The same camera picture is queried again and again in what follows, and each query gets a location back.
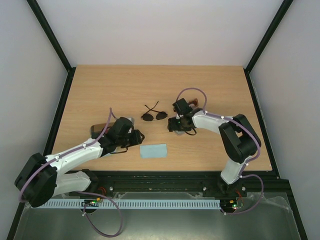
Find blue cleaning cloth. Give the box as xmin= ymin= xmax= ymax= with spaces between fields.
xmin=140 ymin=144 xmax=168 ymax=159

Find brown rectangular sunglasses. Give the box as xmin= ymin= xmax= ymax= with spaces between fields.
xmin=188 ymin=98 xmax=199 ymax=108

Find pink glasses case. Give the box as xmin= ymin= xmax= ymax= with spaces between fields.
xmin=173 ymin=129 xmax=187 ymax=136

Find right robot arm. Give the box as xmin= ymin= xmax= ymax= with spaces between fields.
xmin=167 ymin=98 xmax=262 ymax=196

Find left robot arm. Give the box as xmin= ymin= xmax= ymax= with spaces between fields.
xmin=14 ymin=117 xmax=145 ymax=208

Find black round sunglasses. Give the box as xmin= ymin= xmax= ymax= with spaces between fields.
xmin=140 ymin=101 xmax=168 ymax=122

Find brown plaid glasses case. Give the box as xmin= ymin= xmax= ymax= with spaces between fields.
xmin=89 ymin=122 xmax=114 ymax=139

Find metal floor plate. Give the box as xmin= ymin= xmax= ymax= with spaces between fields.
xmin=15 ymin=196 xmax=300 ymax=240

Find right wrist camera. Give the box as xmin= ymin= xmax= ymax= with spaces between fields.
xmin=172 ymin=104 xmax=182 ymax=119

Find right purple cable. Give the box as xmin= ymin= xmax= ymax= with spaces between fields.
xmin=176 ymin=87 xmax=265 ymax=216

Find purple cable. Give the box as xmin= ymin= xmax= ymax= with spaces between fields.
xmin=19 ymin=107 xmax=125 ymax=237
xmin=176 ymin=87 xmax=265 ymax=216

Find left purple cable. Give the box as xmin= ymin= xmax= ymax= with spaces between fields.
xmin=19 ymin=107 xmax=125 ymax=237

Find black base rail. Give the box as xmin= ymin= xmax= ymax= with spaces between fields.
xmin=74 ymin=170 xmax=291 ymax=198

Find light blue cable duct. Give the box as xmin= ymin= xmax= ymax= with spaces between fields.
xmin=39 ymin=198 xmax=221 ymax=210

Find right black frame post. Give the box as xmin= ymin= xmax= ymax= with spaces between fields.
xmin=244 ymin=0 xmax=295 ymax=73

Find black frame post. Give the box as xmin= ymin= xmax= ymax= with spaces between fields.
xmin=244 ymin=0 xmax=295 ymax=73
xmin=25 ymin=0 xmax=75 ymax=73

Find left black frame post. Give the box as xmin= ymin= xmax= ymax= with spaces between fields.
xmin=25 ymin=0 xmax=75 ymax=73

